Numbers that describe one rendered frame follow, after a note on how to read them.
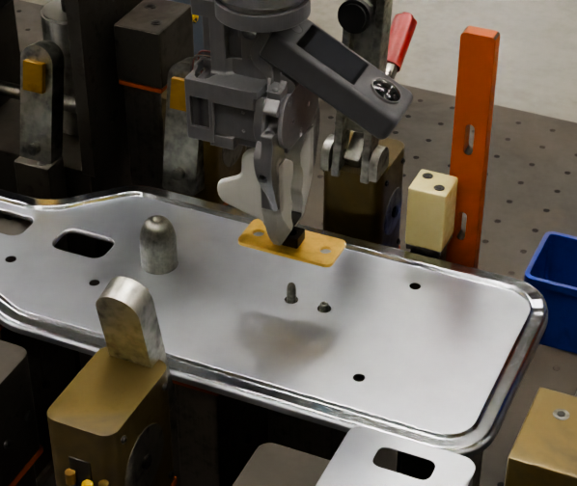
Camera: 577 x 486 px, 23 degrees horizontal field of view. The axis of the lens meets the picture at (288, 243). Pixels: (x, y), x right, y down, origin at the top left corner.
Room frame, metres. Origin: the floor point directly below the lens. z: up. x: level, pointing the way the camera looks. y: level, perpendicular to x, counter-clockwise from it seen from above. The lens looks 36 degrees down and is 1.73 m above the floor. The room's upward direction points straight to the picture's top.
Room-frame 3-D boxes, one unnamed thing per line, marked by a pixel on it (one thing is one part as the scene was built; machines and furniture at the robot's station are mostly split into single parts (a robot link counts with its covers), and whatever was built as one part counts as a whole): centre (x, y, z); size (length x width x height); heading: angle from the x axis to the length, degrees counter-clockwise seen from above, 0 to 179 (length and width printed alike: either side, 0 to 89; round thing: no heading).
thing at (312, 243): (0.94, 0.00, 1.06); 0.08 x 0.04 x 0.01; 66
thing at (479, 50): (1.04, -0.16, 0.95); 0.03 x 0.01 x 0.50; 66
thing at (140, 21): (1.23, 0.13, 0.91); 0.07 x 0.05 x 0.42; 156
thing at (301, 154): (0.96, 0.01, 1.11); 0.06 x 0.03 x 0.09; 66
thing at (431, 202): (1.02, -0.13, 0.88); 0.04 x 0.04 x 0.37; 66
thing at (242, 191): (0.93, 0.03, 1.11); 0.06 x 0.03 x 0.09; 66
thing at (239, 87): (0.95, 0.03, 1.22); 0.09 x 0.08 x 0.12; 66
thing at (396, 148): (1.10, -0.08, 0.87); 0.10 x 0.07 x 0.35; 156
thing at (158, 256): (0.99, 0.11, 1.02); 0.03 x 0.03 x 0.07
